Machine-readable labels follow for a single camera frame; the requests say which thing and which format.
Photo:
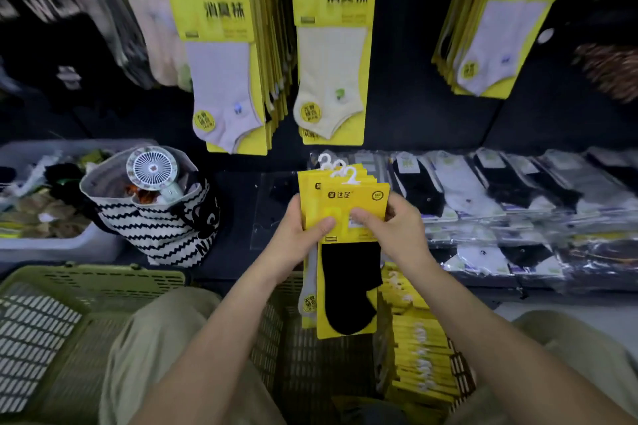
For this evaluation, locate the heap of copper hangers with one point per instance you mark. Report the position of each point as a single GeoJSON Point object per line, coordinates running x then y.
{"type": "Point", "coordinates": [613, 71]}

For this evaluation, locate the person's right hand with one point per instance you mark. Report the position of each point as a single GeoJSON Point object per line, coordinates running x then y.
{"type": "Point", "coordinates": [401, 235]}

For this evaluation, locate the row of clear bagged socks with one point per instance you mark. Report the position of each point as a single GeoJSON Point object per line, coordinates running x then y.
{"type": "Point", "coordinates": [418, 190]}

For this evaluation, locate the green shopping basket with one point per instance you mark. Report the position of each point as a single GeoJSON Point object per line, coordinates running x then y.
{"type": "Point", "coordinates": [99, 280]}

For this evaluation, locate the green basket black rim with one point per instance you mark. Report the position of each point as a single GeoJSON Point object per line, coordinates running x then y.
{"type": "Point", "coordinates": [309, 365]}

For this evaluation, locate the person's left forearm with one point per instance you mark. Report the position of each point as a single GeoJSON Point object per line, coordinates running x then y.
{"type": "Point", "coordinates": [209, 350]}

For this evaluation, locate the bunch of pastel sock packs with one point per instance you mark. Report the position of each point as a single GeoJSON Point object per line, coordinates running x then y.
{"type": "Point", "coordinates": [154, 31]}

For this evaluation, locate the person's left hand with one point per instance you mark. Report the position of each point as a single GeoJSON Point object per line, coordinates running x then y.
{"type": "Point", "coordinates": [294, 250]}

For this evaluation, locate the olive trousers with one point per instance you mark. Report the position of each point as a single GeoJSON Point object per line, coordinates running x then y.
{"type": "Point", "coordinates": [149, 340]}

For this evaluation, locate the stack of yellow packets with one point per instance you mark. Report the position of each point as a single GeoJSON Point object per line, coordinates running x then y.
{"type": "Point", "coordinates": [418, 355]}

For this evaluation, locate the row black socks peach cuffs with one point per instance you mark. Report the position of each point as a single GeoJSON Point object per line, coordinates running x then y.
{"type": "Point", "coordinates": [50, 41]}

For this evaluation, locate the white plastic bin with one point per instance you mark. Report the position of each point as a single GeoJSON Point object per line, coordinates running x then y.
{"type": "Point", "coordinates": [65, 245]}

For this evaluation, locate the white handheld fan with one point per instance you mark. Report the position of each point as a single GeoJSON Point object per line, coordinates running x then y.
{"type": "Point", "coordinates": [152, 168]}

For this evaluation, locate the black white zigzag tote bag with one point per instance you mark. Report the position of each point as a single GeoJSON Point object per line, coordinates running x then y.
{"type": "Point", "coordinates": [159, 235]}

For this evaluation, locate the yellow packet black sock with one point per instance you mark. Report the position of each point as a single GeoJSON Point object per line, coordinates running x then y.
{"type": "Point", "coordinates": [349, 290]}

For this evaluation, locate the person's right forearm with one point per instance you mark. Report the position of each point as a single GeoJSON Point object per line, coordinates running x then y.
{"type": "Point", "coordinates": [513, 350]}

